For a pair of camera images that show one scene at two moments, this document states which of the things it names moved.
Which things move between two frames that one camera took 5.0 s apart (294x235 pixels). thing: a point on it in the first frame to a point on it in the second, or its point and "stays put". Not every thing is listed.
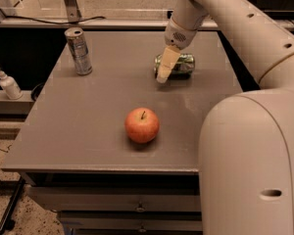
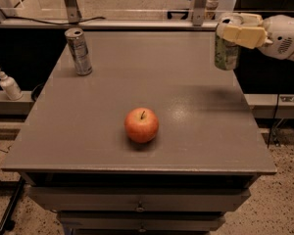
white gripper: [177, 35] to [279, 36]
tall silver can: [78, 50] stays put
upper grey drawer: [111, 199] stays put
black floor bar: [7, 222] stays put
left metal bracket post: [71, 2] stays put
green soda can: [184, 66] to [225, 54]
